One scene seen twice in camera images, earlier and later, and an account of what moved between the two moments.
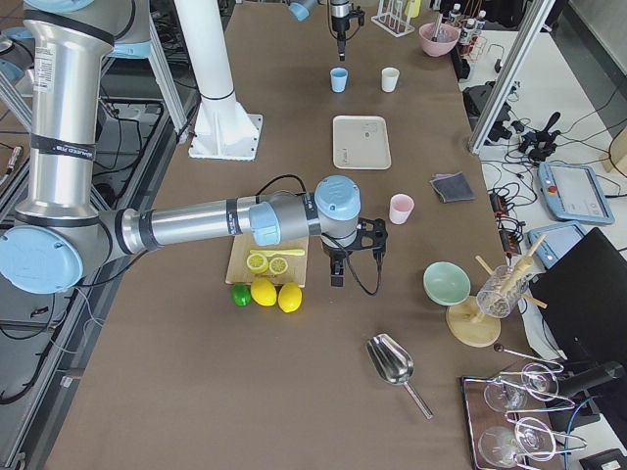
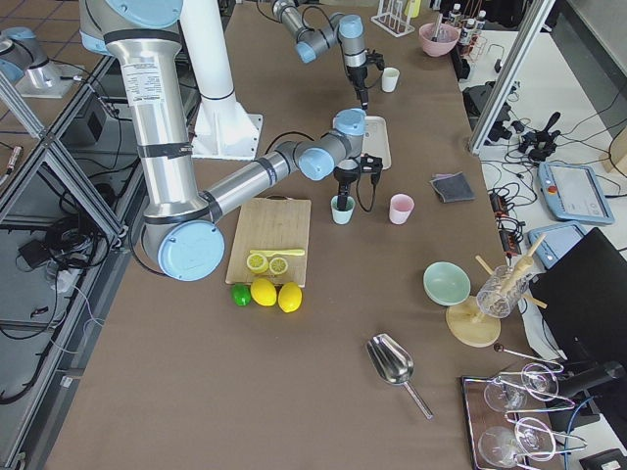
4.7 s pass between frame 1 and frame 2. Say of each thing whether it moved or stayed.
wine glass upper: stayed
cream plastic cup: stayed
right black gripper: moved
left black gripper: moved
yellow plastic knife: stayed
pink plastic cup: stayed
